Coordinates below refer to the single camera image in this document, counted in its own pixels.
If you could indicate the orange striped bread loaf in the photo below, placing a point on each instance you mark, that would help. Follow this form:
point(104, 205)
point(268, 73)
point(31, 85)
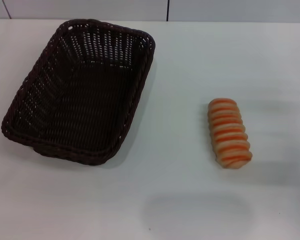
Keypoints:
point(228, 132)

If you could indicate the dark brown woven basket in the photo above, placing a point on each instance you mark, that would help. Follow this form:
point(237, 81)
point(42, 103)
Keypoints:
point(90, 112)

